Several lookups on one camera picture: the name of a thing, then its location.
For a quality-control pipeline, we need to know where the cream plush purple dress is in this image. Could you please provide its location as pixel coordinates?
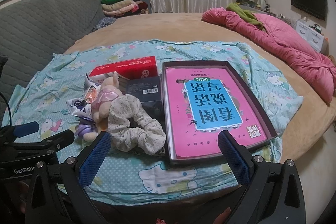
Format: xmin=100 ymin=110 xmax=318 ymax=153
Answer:
xmin=75 ymin=118 xmax=98 ymax=142

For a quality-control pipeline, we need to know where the white floral scrunchie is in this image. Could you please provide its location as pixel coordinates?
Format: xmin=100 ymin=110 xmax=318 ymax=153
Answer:
xmin=108 ymin=94 xmax=166 ymax=156

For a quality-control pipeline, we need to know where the beige bear pink dress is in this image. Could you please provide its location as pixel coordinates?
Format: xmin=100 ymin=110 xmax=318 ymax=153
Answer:
xmin=84 ymin=72 xmax=124 ymax=142

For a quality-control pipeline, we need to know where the silver purple snack packet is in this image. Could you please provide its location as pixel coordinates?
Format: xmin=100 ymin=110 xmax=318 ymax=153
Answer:
xmin=66 ymin=74 xmax=101 ymax=121

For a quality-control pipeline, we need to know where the Hello Kitty blue cloth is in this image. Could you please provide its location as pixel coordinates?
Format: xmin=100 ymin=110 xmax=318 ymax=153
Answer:
xmin=2 ymin=39 xmax=305 ymax=207

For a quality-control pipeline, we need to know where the pink and blue book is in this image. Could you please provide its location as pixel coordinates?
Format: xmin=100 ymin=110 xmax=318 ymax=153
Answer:
xmin=165 ymin=68 xmax=268 ymax=160

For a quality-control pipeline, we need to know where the dark shallow tray box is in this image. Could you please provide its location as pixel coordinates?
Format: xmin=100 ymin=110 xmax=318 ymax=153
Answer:
xmin=162 ymin=60 xmax=278 ymax=164

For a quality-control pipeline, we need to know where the dark blue small box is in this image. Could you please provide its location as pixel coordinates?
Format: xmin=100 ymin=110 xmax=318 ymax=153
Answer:
xmin=126 ymin=76 xmax=164 ymax=122

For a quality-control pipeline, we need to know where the red white tissue box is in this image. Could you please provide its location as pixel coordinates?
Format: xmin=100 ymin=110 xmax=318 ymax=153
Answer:
xmin=88 ymin=56 xmax=158 ymax=82

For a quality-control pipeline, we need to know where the pink quilted duvet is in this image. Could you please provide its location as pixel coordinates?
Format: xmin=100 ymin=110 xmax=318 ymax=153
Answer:
xmin=202 ymin=7 xmax=335 ymax=103

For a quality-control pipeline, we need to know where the grey quilted headboard cover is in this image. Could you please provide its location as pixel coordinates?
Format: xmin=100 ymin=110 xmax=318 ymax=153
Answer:
xmin=1 ymin=0 xmax=104 ymax=118

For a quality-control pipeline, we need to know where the white drawer cabinet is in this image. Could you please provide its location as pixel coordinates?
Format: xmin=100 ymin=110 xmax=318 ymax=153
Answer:
xmin=294 ymin=21 xmax=327 ymax=53

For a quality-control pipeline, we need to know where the green garment on duvet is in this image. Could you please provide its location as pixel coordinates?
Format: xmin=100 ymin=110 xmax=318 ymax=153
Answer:
xmin=227 ymin=2 xmax=265 ymax=30

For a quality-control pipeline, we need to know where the stack of folded clothes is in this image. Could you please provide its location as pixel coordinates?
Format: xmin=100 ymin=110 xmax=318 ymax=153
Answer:
xmin=101 ymin=0 xmax=152 ymax=18

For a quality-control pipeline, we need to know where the black cable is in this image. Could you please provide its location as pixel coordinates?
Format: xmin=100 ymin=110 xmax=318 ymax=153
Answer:
xmin=0 ymin=92 xmax=13 ymax=127

